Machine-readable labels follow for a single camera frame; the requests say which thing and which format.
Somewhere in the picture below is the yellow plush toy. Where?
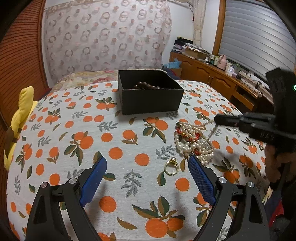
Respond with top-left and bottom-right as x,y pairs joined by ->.
4,86 -> 38,171

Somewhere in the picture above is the floral bed quilt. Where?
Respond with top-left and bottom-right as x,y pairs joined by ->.
51,70 -> 118,92

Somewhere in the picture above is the tied beige curtain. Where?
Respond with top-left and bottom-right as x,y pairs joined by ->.
193,0 -> 207,47

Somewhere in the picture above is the pink bottle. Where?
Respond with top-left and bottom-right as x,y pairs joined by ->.
217,55 -> 227,70

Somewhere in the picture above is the white pearl necklace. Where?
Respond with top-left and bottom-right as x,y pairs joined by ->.
174,120 -> 219,166

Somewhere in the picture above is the orange print tablecloth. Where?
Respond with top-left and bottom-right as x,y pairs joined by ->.
6,79 -> 270,241

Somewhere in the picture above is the pink circle pattern curtain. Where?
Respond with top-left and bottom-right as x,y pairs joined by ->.
44,1 -> 171,81

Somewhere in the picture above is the red coral bead strand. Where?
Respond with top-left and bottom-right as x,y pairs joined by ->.
174,121 -> 203,157

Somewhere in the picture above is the blue plastic bag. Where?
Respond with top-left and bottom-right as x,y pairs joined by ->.
163,58 -> 182,69

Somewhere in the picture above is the grey window blind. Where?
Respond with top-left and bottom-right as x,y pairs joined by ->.
219,1 -> 295,78

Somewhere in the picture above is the wooden sideboard cabinet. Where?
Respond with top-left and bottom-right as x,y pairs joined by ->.
170,52 -> 274,114

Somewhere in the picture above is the person's right hand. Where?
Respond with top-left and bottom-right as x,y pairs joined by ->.
264,145 -> 296,183

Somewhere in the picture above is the brown wooden bead bracelet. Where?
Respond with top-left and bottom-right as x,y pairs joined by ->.
133,81 -> 161,90

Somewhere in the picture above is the black open jewelry box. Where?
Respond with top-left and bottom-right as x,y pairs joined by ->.
118,69 -> 184,115

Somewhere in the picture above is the gold ring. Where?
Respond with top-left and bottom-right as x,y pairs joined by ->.
164,157 -> 180,176

